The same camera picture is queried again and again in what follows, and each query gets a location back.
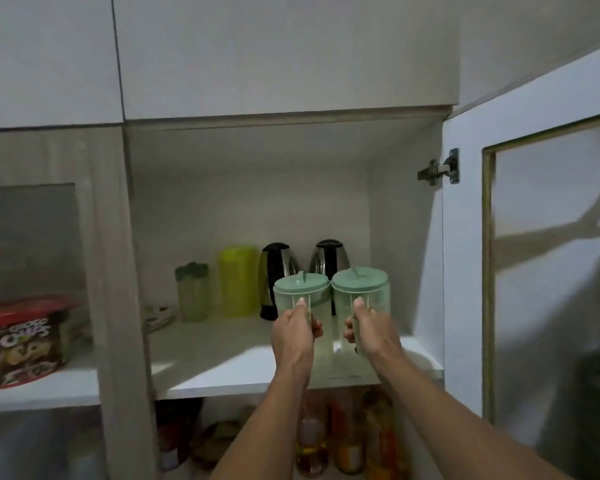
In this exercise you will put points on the white upper cabinet door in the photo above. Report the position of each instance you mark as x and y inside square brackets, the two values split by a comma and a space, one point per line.
[280, 49]
[45, 59]

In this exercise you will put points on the wood frame glass cabinet door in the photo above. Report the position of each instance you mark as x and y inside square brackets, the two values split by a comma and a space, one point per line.
[115, 244]
[462, 244]

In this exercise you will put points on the person's right forearm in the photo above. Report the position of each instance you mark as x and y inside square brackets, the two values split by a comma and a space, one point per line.
[440, 429]

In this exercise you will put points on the red lid cereal tub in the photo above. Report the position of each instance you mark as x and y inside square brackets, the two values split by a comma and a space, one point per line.
[25, 344]

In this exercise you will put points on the person's right hand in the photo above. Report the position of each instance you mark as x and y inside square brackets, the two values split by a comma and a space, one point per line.
[377, 337]

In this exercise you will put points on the clear pitcher with green lid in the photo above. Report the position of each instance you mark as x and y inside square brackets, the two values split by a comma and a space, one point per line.
[362, 284]
[302, 289]
[192, 294]

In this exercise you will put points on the person's left forearm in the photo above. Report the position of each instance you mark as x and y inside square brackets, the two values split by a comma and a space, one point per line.
[265, 429]

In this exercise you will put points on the person's left hand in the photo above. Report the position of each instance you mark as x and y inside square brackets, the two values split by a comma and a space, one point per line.
[292, 339]

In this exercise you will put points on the polka dot plates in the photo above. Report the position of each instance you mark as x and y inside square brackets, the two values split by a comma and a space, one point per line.
[157, 317]

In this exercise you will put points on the yellow-green plastic pitcher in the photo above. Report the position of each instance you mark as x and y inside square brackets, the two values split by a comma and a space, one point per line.
[238, 279]

